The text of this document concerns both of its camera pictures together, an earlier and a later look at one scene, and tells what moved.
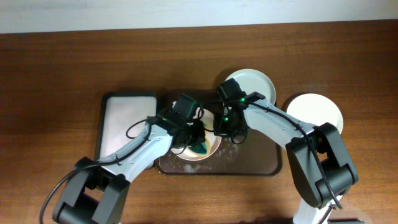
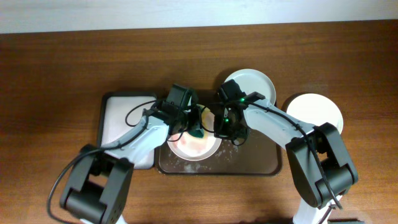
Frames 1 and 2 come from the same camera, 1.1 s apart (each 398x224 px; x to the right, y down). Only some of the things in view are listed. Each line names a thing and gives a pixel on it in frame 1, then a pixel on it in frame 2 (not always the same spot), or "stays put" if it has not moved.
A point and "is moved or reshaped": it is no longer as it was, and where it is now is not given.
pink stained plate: (212, 141) stays put
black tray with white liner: (122, 118) stays put
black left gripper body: (195, 134) -> (191, 119)
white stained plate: (315, 110) stays put
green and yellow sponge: (200, 149) is moved or reshaped
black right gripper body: (224, 125) stays put
